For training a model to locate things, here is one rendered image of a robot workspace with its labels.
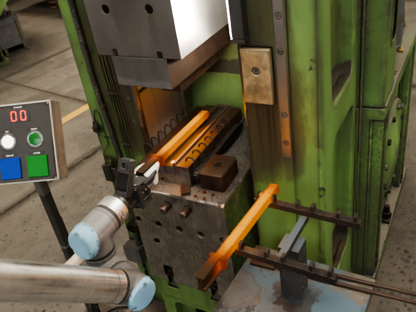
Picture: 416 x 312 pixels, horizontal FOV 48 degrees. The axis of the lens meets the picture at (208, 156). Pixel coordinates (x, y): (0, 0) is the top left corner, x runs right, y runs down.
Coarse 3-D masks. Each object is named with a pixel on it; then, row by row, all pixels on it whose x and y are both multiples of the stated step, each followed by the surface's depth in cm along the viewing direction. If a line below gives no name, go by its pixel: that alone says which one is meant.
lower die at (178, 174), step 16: (192, 112) 188; (224, 112) 181; (240, 112) 183; (176, 128) 179; (208, 128) 171; (160, 144) 170; (192, 144) 163; (208, 144) 163; (144, 160) 162; (176, 160) 156; (192, 160) 156; (160, 176) 161; (176, 176) 157
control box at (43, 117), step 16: (0, 112) 165; (16, 112) 164; (32, 112) 163; (48, 112) 163; (0, 128) 165; (16, 128) 164; (32, 128) 164; (48, 128) 163; (0, 144) 165; (16, 144) 165; (48, 144) 163; (48, 160) 164; (64, 160) 170; (0, 176) 166; (48, 176) 164; (64, 176) 168
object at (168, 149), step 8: (200, 112) 172; (208, 112) 172; (192, 120) 168; (200, 120) 168; (184, 128) 163; (192, 128) 164; (176, 136) 159; (184, 136) 160; (168, 144) 155; (176, 144) 156; (160, 152) 151; (168, 152) 152; (152, 160) 147; (160, 160) 148; (144, 168) 143
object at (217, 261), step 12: (264, 192) 140; (276, 192) 141; (264, 204) 135; (252, 216) 131; (240, 228) 128; (228, 240) 125; (216, 252) 122; (228, 252) 121; (204, 264) 117; (216, 264) 119; (204, 276) 114; (216, 276) 119; (204, 288) 115
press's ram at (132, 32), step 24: (96, 0) 133; (120, 0) 129; (144, 0) 125; (168, 0) 122; (192, 0) 131; (216, 0) 143; (96, 24) 138; (120, 24) 134; (144, 24) 130; (168, 24) 126; (192, 24) 133; (216, 24) 145; (120, 48) 138; (144, 48) 134; (168, 48) 130; (192, 48) 134
